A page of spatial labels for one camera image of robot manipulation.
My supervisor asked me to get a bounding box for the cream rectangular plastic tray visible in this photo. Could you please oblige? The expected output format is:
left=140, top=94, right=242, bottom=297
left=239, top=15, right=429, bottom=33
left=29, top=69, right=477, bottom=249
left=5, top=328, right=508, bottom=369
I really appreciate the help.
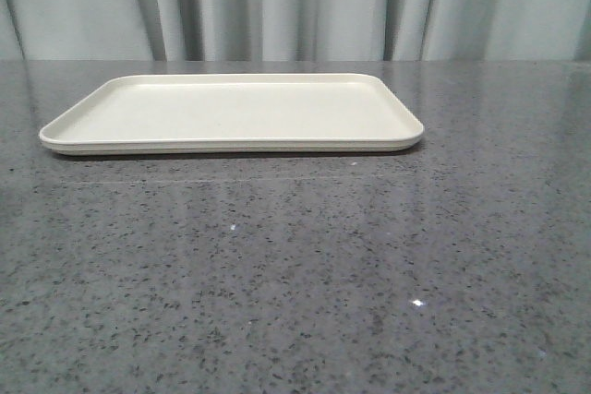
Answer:
left=39, top=73, right=424, bottom=156

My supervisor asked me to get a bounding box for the grey-green pleated curtain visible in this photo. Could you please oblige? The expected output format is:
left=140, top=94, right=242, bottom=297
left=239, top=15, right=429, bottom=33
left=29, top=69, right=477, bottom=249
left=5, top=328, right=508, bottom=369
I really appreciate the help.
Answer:
left=1, top=0, right=590, bottom=61

